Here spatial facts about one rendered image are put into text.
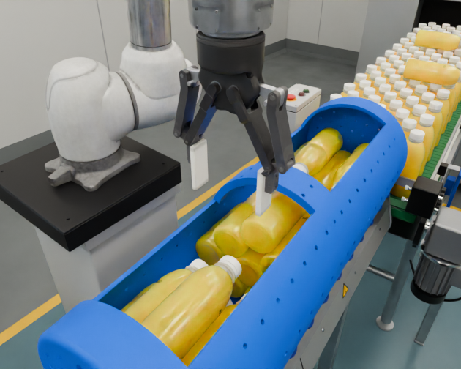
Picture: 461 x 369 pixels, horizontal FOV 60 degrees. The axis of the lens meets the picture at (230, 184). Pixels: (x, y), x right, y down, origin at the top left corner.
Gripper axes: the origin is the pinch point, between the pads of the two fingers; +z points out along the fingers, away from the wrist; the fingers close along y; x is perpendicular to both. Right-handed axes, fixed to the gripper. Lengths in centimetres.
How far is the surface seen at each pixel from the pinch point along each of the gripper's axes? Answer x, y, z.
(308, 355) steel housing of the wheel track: 10.9, 11.9, 43.8
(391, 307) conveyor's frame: 101, 20, 117
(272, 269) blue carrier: -0.7, 7.7, 11.2
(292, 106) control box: 75, -27, 22
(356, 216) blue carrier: 24.7, 12.0, 16.6
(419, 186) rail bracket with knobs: 67, 18, 32
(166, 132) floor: 195, -201, 132
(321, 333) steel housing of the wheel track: 17.4, 12.0, 44.1
